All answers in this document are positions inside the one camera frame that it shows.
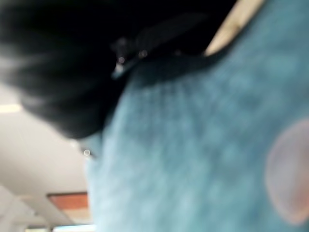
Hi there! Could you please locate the black cloth right robot hand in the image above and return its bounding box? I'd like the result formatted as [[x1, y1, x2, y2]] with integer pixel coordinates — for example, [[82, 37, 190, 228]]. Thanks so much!
[[0, 0, 239, 159]]

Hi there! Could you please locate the teal plush cushion pink spot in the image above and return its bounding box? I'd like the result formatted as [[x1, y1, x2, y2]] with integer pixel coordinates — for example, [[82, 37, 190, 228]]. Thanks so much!
[[84, 0, 309, 232]]

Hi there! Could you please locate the orange framed ceiling panel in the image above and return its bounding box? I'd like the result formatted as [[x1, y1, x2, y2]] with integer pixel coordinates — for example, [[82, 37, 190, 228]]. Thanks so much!
[[47, 192, 89, 215]]

